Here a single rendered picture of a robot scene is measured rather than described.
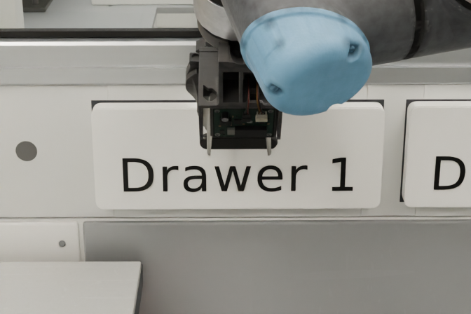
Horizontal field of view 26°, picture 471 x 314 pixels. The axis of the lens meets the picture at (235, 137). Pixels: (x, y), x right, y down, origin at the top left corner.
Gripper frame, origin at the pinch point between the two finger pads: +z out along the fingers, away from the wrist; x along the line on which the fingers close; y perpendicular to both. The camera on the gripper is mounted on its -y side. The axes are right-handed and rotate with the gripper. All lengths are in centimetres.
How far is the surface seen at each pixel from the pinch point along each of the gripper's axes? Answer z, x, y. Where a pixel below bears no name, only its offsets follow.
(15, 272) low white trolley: 11.8, -22.6, 10.0
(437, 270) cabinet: 16.5, 21.4, 7.6
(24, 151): 5.0, -21.7, -0.4
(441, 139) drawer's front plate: 2.5, 20.2, -0.1
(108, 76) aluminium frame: -1.7, -12.8, -4.9
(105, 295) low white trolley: 9.2, -13.0, 13.7
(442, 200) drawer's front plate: 8.0, 20.9, 3.8
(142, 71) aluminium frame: -2.0, -9.4, -5.1
